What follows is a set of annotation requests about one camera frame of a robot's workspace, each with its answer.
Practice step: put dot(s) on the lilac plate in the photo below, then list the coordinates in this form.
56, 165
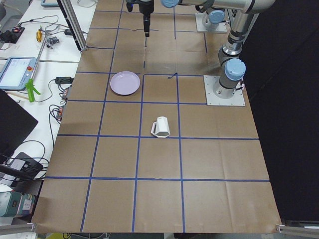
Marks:
125, 83

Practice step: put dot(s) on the aluminium frame post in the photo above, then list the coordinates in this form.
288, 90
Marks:
73, 24

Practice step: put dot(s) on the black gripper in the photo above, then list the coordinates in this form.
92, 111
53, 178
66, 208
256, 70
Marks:
145, 7

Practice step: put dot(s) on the green grabber tool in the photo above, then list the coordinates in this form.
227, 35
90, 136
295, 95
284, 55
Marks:
29, 85

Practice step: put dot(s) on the black monitor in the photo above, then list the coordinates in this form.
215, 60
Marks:
15, 125

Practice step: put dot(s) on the teach pendant tablet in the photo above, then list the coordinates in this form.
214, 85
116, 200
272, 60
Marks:
16, 73

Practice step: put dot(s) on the black power adapter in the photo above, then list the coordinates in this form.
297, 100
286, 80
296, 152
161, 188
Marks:
64, 80

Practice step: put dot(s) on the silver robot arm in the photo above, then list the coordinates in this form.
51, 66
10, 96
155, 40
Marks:
232, 68
212, 20

